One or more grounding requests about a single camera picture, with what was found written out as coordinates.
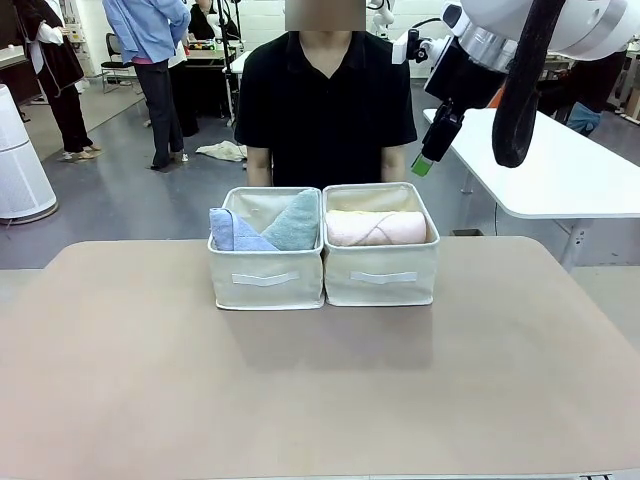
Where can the person in blue shirt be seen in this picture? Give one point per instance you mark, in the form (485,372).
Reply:
(150,60)

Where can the beige cloth on floor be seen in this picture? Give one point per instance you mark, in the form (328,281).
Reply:
(222,151)

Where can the person's left forearm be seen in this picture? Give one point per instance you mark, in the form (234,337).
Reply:
(395,162)

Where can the person's right forearm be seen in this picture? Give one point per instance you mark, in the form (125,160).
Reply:
(259,167)

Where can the cream fabric storage bin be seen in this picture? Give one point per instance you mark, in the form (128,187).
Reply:
(265,280)
(380,277)

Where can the white side table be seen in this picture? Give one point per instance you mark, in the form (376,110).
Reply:
(540,165)

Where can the black office chair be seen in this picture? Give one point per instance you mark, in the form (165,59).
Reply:
(116,65)

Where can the lavender blue towel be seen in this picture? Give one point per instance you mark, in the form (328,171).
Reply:
(235,232)

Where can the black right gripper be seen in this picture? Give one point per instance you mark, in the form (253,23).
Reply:
(465,80)

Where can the person in black t-shirt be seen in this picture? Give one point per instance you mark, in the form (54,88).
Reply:
(325,110)

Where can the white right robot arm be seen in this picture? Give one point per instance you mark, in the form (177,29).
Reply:
(585,25)

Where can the white air purifier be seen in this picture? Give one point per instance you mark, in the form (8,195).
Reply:
(20,160)

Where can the woman in black vest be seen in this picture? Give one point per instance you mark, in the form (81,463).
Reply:
(57,65)

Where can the teal triangle towel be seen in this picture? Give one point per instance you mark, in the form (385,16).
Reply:
(295,225)

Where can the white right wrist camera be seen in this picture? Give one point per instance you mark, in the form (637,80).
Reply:
(407,46)

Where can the pink towel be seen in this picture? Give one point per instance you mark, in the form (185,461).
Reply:
(375,229)

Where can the seated person in black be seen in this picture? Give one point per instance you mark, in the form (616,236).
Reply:
(585,85)

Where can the black tripod stand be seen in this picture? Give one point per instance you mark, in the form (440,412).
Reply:
(229,60)

